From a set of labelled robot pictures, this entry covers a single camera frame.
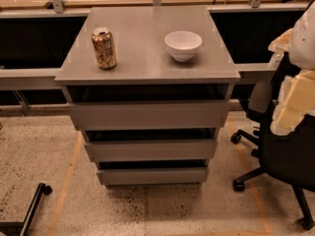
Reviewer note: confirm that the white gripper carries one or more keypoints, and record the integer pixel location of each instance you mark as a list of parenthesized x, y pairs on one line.
[(305, 38)]

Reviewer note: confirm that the grey drawer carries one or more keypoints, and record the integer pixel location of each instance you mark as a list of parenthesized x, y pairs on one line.
[(149, 115), (151, 150), (152, 176)]

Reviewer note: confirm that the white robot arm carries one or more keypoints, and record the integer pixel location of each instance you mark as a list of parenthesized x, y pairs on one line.
[(301, 50)]

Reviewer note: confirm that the grey top drawer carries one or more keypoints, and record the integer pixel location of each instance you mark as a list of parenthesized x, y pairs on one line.
[(149, 115)]

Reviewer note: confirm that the grey drawer cabinet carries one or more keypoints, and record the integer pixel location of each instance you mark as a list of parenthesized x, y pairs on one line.
[(145, 72)]

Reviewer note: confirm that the grey bottom drawer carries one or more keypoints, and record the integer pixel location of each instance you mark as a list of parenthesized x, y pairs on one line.
[(152, 176)]

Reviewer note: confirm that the black office chair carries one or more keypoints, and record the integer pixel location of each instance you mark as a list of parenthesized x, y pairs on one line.
[(290, 158)]

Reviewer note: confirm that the white ceramic bowl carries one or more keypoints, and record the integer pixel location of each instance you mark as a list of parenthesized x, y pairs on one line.
[(182, 45)]

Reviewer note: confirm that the gold soda can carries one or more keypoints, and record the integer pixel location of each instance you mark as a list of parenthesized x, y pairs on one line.
[(104, 48)]

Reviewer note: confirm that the black chair base leg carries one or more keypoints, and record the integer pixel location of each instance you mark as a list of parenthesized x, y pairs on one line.
[(22, 228)]

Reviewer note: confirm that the grey metal railing frame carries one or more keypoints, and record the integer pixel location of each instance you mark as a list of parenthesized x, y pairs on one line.
[(43, 25)]

